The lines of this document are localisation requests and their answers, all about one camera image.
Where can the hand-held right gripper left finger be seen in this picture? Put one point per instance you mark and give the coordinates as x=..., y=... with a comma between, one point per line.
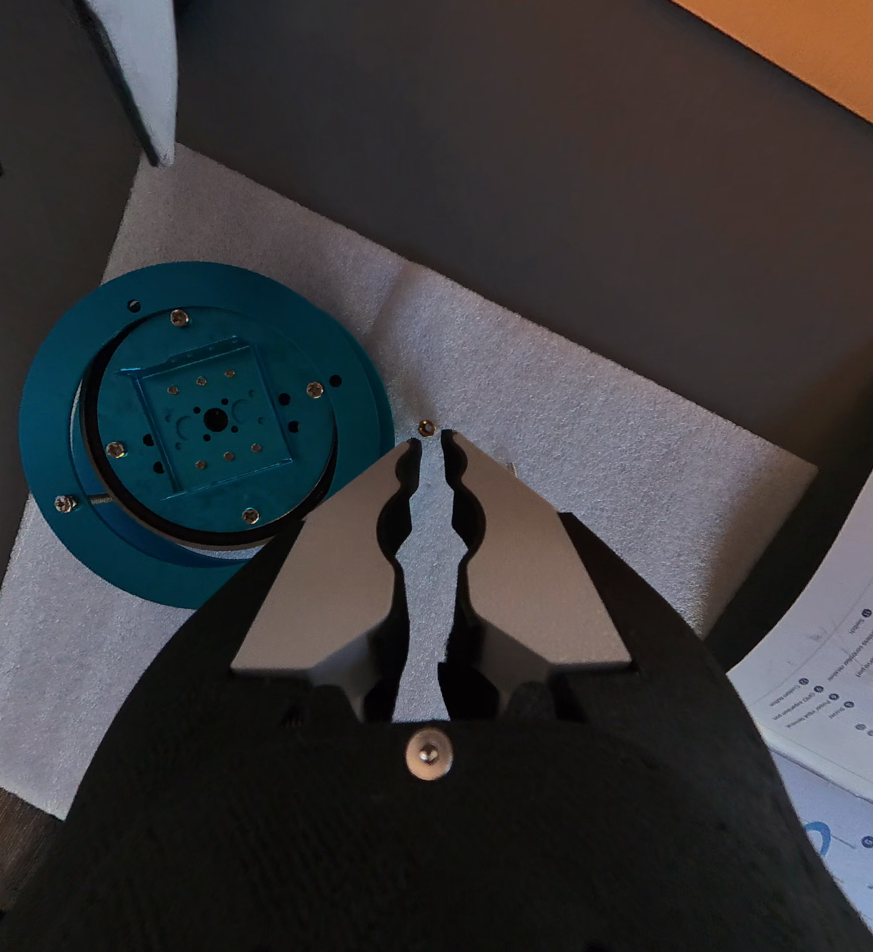
x=317, y=602

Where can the orange cardboard box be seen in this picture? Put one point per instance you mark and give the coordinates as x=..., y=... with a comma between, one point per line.
x=838, y=52

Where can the dark grey desk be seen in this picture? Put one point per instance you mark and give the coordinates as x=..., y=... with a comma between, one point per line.
x=481, y=149

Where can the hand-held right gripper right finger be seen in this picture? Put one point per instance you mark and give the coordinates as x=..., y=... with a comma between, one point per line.
x=548, y=595

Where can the white printed manual booklet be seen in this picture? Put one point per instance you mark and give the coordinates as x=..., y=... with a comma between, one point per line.
x=853, y=669

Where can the brass hex standoff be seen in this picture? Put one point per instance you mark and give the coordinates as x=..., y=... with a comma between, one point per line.
x=427, y=428

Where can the white foam sheet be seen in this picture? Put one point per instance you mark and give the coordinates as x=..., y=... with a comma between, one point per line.
x=593, y=483

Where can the blue round metal turntable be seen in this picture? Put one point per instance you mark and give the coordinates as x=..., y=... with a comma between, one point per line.
x=57, y=387

